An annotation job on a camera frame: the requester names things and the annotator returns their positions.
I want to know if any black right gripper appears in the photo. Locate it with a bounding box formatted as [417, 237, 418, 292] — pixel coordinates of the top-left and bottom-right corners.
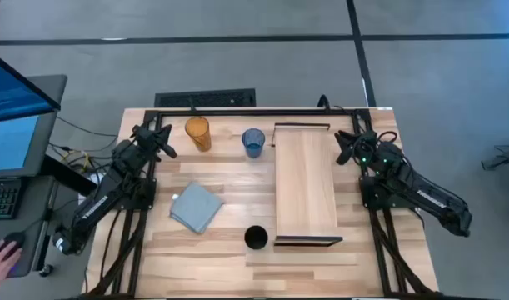
[334, 129, 385, 167]

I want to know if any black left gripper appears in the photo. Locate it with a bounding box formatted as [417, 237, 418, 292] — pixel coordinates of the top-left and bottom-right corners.
[131, 123, 179, 162]

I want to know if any tall amber faceted plastic cup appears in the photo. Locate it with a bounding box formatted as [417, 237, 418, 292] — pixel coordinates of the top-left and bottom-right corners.
[184, 116, 212, 153]

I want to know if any blue translucent plastic cup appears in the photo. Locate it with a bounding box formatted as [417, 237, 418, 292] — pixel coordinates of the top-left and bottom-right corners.
[241, 127, 267, 159]

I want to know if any black cup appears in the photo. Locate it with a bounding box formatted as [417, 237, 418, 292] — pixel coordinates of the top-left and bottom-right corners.
[243, 225, 270, 251]

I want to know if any wooden shelf with black legs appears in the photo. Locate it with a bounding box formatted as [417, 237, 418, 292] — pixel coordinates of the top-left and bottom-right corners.
[272, 122, 344, 248]

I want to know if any black floor vent grille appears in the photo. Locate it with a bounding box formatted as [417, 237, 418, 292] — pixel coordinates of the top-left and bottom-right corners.
[154, 87, 257, 108]

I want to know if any grey folded cloth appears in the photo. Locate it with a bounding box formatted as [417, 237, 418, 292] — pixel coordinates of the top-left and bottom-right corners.
[169, 181, 225, 235]

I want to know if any grey framed monitor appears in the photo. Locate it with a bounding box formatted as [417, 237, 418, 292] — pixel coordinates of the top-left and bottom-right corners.
[0, 74, 68, 180]

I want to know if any grey desk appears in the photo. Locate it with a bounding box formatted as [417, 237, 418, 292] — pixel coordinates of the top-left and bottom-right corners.
[0, 174, 57, 279]

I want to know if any black framed tilted monitor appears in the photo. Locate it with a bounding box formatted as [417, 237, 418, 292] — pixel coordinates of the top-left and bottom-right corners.
[0, 48, 62, 125]

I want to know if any black keyboard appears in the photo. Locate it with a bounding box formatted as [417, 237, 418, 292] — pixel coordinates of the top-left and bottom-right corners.
[0, 177, 24, 221]

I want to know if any black computer mouse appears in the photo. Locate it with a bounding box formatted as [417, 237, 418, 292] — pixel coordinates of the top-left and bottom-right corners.
[0, 231, 27, 262]

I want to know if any person's hand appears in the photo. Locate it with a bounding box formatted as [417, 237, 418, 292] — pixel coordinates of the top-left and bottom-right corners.
[0, 238, 23, 293]

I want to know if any yellow cable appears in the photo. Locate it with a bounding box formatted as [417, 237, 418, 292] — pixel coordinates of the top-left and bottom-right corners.
[61, 149, 92, 173]

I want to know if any black stand with cables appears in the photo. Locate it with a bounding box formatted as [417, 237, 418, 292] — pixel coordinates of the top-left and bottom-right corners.
[481, 144, 509, 172]

